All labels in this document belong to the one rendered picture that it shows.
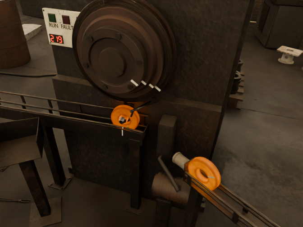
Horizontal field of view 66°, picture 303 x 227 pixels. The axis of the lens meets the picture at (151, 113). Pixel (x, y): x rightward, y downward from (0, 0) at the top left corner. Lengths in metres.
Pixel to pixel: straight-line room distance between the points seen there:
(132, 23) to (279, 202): 1.67
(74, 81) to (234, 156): 1.53
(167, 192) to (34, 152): 0.72
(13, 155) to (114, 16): 0.88
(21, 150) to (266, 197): 1.71
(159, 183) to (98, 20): 0.82
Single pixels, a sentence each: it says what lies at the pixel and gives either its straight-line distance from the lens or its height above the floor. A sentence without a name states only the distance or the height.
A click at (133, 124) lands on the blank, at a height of 0.73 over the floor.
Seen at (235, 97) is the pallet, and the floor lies 0.14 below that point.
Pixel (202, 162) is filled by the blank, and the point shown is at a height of 0.78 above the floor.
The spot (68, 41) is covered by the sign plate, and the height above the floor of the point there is 1.09.
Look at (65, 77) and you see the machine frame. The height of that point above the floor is 0.87.
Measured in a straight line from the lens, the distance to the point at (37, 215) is 1.87.
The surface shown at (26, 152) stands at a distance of 1.40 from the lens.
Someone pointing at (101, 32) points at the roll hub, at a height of 1.24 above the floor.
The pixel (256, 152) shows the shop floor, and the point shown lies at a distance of 2.40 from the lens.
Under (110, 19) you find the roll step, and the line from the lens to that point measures 0.98.
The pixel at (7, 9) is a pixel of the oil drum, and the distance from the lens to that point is 3.80.
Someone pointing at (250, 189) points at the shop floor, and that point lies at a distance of 2.07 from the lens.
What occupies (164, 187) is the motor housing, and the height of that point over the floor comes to 0.51.
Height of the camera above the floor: 1.51
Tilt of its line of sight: 35 degrees down
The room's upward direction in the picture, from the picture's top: 3 degrees clockwise
